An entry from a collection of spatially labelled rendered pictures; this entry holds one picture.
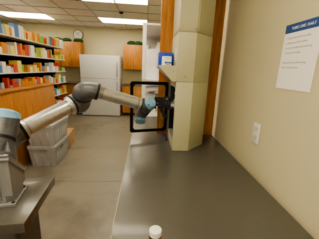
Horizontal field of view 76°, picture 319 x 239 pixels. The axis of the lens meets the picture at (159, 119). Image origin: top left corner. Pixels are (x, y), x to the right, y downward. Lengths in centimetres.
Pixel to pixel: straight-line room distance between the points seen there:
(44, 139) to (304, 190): 306
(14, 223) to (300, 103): 117
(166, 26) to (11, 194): 141
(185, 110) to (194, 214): 70
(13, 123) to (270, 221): 111
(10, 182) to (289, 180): 113
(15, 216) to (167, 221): 56
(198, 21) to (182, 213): 106
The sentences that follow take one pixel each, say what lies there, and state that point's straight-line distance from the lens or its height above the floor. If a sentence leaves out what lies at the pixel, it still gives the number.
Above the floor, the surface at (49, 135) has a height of 49.
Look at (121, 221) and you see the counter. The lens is 84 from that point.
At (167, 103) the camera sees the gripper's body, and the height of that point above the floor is 125.
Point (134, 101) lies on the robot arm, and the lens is 124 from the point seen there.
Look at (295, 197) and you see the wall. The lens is 106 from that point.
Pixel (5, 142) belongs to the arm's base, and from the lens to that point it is 101.
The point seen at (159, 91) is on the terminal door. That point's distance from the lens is 160.
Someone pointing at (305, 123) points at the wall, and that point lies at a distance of 97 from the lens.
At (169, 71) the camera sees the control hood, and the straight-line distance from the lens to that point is 131.
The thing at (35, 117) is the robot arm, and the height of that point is 122.
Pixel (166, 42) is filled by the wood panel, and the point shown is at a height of 169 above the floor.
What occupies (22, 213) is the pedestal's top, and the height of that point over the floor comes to 94.
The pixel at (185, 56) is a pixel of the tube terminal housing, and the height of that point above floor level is 157.
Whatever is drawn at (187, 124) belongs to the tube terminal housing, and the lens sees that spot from 138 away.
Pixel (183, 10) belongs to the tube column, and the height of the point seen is 183.
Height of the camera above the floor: 149
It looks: 14 degrees down
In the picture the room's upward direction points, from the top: 2 degrees clockwise
